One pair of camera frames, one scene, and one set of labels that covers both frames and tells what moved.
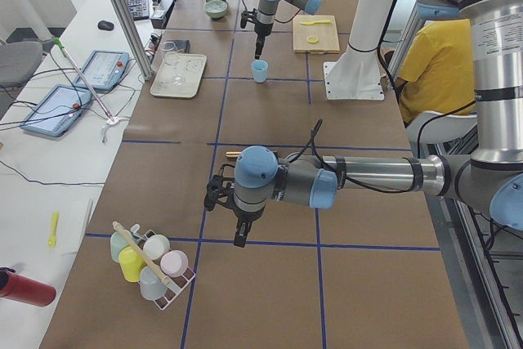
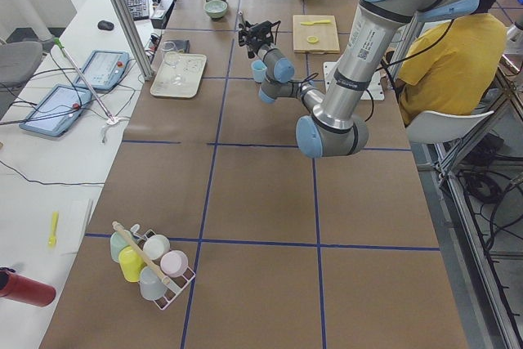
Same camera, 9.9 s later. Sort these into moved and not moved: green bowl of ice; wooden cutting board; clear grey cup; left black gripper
Moved: left black gripper
Not moved: green bowl of ice; clear grey cup; wooden cutting board
